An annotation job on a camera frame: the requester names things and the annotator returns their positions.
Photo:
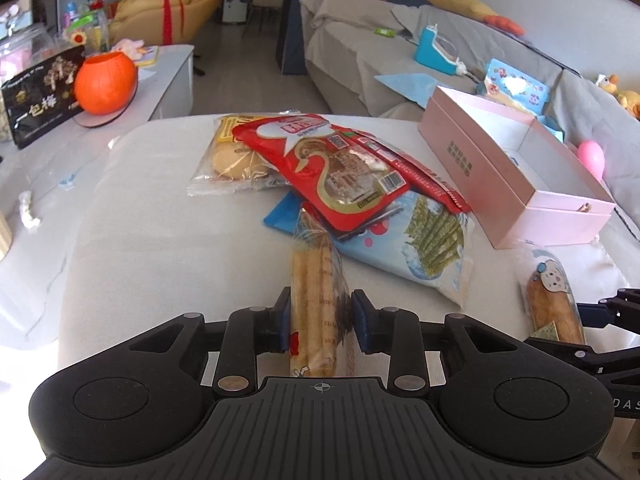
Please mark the brown bread packet with sticker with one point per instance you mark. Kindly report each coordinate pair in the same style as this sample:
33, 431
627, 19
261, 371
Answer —
552, 305

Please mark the teal and white toy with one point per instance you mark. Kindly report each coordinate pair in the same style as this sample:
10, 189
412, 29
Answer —
430, 52

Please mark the orange pillow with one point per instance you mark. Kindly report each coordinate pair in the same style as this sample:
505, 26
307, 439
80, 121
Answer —
505, 25

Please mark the dark blue cabinet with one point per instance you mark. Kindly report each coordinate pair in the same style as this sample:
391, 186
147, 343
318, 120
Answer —
295, 20

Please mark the pink balloon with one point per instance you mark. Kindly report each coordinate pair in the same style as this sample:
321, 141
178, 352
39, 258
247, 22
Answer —
591, 157

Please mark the yellow pillow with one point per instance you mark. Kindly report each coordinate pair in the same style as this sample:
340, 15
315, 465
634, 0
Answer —
457, 5

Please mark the small green packet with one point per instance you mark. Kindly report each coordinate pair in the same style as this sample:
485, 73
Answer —
385, 32

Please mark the orange pumpkin bucket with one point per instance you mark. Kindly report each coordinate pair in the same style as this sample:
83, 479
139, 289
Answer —
106, 85

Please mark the light blue paper sheet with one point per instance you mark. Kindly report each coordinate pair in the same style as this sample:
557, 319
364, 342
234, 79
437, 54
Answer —
405, 87

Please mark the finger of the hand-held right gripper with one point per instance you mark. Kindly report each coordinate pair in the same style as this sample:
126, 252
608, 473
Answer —
595, 316
565, 350

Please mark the yellow bread packet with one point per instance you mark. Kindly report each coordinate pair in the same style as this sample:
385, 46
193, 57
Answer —
225, 160

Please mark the pink round tray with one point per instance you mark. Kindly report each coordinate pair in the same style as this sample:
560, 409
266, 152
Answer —
100, 120

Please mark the yellow sofa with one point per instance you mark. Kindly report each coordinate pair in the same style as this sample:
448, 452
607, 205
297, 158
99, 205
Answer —
200, 5

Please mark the crumpled white tissue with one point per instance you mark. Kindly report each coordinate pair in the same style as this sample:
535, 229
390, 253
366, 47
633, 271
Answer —
29, 210

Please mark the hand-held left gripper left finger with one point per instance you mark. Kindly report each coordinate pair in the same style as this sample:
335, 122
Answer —
285, 327

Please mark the blue seaweed snack bag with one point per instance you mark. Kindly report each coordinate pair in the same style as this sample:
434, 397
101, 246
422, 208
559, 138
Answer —
430, 255

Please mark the glass jar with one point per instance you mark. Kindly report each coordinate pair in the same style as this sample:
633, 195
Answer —
22, 47

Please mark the red ribbon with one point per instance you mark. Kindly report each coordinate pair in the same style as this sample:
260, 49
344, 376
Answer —
170, 15

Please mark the blue printed box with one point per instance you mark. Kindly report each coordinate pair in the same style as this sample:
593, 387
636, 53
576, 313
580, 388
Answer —
535, 92

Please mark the white bin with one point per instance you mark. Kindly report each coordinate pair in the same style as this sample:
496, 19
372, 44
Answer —
233, 12

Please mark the pink plush toy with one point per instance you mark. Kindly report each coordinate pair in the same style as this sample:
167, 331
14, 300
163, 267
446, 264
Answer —
131, 47

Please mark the green plastic toy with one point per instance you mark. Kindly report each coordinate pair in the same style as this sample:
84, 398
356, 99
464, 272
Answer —
85, 22

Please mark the large red snack bag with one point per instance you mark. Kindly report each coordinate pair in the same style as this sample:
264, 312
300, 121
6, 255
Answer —
310, 170

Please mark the long red snack packet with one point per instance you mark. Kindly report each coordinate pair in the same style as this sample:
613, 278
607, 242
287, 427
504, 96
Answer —
435, 185

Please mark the grey covered sofa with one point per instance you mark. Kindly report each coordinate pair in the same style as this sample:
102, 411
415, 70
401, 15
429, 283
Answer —
350, 60

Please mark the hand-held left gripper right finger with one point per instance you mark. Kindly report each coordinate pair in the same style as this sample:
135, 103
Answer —
358, 325

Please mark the yellow plush toy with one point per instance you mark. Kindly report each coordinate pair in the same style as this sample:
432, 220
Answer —
620, 95

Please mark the pink rectangular box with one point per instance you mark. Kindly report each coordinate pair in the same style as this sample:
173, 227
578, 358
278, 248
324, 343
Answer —
465, 160

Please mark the wafer roll packet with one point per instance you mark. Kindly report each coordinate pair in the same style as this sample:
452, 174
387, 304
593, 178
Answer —
312, 300

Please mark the black snack bag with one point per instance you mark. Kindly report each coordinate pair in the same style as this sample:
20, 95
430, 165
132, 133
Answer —
35, 105

